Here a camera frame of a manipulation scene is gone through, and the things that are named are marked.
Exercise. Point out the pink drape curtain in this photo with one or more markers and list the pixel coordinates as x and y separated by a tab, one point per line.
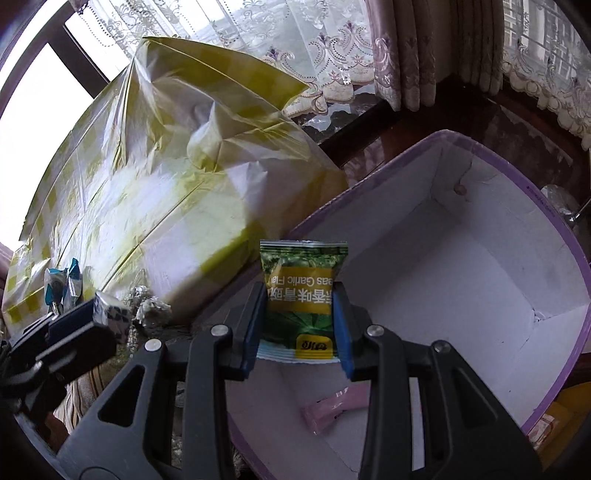
397	50
480	41

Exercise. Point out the green snack packet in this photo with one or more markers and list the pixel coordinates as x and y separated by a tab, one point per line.
300	286

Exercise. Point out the beige striped cloth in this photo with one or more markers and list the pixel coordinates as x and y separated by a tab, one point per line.
85	392

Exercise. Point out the purple cardboard box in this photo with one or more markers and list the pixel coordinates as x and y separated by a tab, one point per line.
461	286

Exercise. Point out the dark marble window sill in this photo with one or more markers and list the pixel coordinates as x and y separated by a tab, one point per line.
341	115

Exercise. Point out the silver foil candy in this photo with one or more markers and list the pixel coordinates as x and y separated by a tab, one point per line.
142	292
154	314

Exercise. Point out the yellow package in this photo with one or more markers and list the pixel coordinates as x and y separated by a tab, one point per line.
570	410

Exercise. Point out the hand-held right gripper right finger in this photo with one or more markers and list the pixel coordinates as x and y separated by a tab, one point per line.
344	333

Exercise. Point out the white lace curtain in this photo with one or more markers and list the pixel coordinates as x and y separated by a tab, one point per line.
286	41
545	69

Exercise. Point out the yellow checkered plastic bag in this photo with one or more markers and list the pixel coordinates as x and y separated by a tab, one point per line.
161	184

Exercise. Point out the white blue square candy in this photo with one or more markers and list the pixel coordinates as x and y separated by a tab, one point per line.
111	318

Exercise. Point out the blue white wrapped candy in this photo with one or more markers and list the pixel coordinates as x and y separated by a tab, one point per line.
53	286
74	281

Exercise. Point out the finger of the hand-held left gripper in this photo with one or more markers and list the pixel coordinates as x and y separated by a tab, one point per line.
83	347
69	319

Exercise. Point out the pink snack packet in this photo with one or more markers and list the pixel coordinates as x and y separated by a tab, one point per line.
323	410

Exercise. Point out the dark wooden window frame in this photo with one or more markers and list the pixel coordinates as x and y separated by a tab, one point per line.
78	69

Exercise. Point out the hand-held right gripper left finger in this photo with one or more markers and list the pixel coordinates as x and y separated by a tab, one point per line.
255	328

